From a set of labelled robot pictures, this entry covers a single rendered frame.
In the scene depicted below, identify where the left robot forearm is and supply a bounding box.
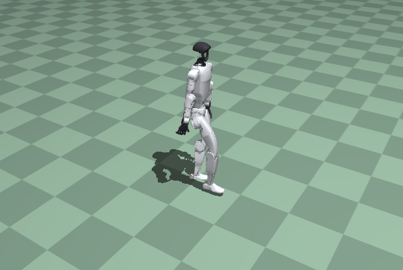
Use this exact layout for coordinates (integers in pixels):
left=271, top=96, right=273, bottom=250
left=204, top=90, right=212, bottom=106

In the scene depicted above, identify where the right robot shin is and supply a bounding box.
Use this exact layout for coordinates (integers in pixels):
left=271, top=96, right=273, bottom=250
left=205, top=151, right=219, bottom=186

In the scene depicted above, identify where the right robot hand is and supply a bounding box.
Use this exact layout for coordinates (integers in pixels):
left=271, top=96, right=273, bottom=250
left=176, top=118, right=190, bottom=135

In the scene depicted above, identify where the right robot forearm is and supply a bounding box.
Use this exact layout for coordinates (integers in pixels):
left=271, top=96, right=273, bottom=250
left=183, top=96, right=193, bottom=124

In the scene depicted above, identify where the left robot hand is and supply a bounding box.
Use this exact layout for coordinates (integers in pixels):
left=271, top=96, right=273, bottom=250
left=205, top=102, right=212, bottom=119

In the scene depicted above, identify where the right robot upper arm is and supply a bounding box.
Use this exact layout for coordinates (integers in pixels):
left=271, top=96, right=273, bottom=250
left=185, top=69, right=199, bottom=102

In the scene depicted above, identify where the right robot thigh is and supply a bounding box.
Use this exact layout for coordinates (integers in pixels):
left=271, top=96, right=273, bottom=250
left=191, top=113, right=218, bottom=158

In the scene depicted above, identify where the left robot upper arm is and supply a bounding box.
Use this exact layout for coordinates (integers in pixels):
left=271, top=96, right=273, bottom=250
left=207, top=62, right=213, bottom=90

